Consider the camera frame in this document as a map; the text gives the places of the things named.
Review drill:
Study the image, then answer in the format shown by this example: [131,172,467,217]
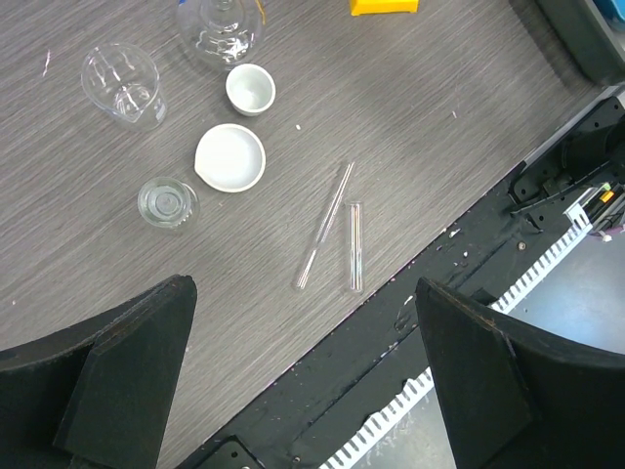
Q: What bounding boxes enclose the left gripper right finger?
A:
[416,277,624,468]

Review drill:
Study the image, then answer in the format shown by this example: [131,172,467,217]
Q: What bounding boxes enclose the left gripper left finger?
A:
[1,275,197,468]

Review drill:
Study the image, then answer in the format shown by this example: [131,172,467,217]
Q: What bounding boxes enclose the short glass test tube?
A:
[346,201,364,293]

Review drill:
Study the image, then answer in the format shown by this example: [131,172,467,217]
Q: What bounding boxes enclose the yellow test tube rack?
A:
[350,0,419,17]

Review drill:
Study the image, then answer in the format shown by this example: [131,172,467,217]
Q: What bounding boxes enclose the small glass bottle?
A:
[137,177,199,233]

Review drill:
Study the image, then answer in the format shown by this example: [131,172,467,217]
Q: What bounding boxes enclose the white evaporating dish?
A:
[193,123,267,193]

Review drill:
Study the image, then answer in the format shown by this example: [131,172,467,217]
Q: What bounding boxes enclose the glass beaker with spout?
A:
[81,43,167,132]

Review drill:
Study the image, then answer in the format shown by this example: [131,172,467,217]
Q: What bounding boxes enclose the small white crucible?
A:
[226,64,276,116]

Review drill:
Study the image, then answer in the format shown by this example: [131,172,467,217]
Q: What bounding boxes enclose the dark green tray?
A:
[536,0,624,86]

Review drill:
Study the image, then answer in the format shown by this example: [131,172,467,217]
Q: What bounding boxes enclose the round glass flask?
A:
[176,0,267,71]

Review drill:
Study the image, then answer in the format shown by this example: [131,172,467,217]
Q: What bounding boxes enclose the white slotted cable duct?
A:
[320,202,592,469]

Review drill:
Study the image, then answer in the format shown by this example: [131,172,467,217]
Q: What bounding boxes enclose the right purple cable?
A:
[593,222,625,243]

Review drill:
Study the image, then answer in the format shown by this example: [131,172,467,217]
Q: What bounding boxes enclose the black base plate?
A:
[185,92,624,468]

